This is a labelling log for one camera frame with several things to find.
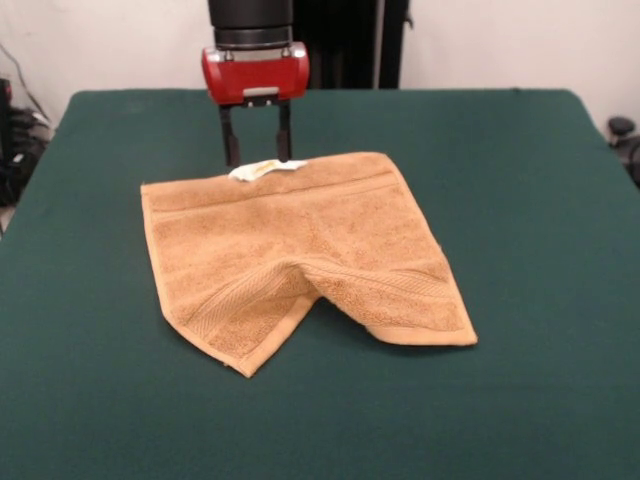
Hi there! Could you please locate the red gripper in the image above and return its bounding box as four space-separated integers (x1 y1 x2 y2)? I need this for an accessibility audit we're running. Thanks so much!
201 41 311 168

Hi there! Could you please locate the tan terry towel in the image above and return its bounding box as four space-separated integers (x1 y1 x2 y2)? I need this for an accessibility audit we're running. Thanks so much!
139 151 479 380

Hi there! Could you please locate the dark green table cloth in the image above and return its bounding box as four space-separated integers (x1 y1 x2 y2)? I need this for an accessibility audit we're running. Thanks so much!
0 88 640 480

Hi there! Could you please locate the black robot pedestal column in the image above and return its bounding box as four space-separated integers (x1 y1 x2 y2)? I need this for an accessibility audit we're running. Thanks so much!
292 0 416 91

